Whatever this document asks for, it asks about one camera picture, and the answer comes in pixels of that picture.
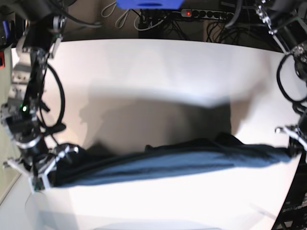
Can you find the blue object at left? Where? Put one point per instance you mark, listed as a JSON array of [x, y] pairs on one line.
[[7, 30]]

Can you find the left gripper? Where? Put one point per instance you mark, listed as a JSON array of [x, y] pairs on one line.
[[297, 140]]

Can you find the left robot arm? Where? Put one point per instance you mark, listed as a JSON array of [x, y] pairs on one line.
[[281, 21]]

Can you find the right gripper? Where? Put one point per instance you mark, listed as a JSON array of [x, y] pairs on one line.
[[38, 177]]

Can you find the blue box at top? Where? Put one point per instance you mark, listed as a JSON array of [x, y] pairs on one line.
[[149, 4]]

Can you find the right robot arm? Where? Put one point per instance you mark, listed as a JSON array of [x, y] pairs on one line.
[[21, 114]]

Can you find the dark blue t-shirt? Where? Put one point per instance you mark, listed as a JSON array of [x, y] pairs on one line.
[[192, 157]]

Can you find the black power strip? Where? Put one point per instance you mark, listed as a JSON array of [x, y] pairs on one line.
[[206, 14]]

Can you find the red clamp at table edge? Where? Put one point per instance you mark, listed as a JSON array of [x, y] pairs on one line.
[[2, 60]]

